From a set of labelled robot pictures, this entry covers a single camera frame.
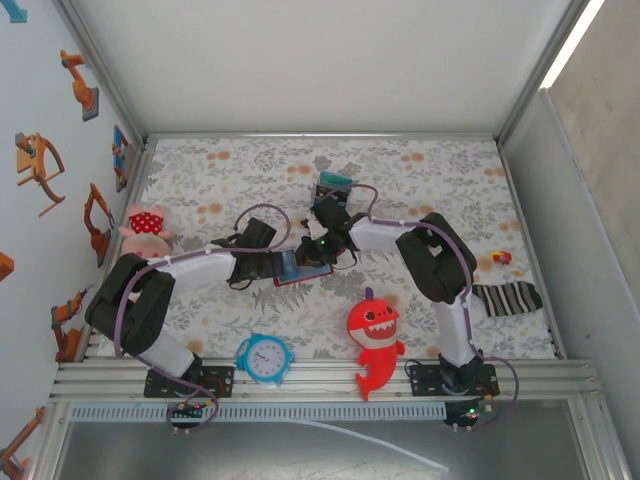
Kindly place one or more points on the red leather card holder wallet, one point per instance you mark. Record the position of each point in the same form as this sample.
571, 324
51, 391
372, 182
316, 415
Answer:
300, 275

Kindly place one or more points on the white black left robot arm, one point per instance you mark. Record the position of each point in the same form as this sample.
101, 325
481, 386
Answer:
195, 270

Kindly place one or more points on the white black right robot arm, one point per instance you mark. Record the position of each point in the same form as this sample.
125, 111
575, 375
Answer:
380, 235

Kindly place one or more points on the black card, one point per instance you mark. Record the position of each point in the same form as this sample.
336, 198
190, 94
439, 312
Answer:
332, 191

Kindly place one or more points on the teal card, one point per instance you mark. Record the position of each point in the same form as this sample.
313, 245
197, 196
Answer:
337, 178

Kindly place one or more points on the floral table mat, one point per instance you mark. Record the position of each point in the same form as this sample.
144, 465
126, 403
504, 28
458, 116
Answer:
240, 170

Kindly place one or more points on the blue alarm clock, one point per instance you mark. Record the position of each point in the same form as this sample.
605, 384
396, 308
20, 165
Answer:
265, 357

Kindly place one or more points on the red shark plush toy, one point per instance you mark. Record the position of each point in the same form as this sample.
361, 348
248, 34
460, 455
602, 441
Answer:
375, 350

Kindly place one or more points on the pink plush toy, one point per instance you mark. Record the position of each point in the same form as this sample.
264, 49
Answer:
145, 222

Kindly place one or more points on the small red yellow toy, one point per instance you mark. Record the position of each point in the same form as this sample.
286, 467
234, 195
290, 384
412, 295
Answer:
501, 257

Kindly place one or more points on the small circuit board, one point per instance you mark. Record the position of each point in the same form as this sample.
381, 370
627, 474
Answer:
467, 415
185, 412

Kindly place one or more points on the black white striped sock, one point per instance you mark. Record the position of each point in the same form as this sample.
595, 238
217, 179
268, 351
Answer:
510, 299

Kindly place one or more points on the white plastic tube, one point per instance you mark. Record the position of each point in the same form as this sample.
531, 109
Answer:
425, 461

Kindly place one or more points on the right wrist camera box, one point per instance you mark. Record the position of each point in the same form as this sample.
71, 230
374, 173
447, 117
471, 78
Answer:
314, 227

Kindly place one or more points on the aluminium frame rail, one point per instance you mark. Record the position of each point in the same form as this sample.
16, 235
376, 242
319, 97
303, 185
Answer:
520, 210
320, 135
141, 172

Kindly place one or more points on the long aluminium base rail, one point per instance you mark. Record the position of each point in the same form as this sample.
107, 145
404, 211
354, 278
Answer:
325, 380

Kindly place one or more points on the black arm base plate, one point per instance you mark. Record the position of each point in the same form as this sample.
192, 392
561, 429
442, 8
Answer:
422, 380
222, 382

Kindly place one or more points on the blue orange machine wall sticker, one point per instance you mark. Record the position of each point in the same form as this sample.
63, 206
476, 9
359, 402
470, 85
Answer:
120, 150

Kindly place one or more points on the aluminium frame post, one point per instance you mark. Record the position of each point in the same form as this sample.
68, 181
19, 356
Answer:
106, 75
600, 440
52, 440
535, 75

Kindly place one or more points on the orange claw gripper wall sticker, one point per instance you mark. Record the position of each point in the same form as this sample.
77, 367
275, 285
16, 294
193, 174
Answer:
27, 160

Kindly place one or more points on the orange block wall sticker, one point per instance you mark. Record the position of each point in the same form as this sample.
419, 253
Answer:
5, 267

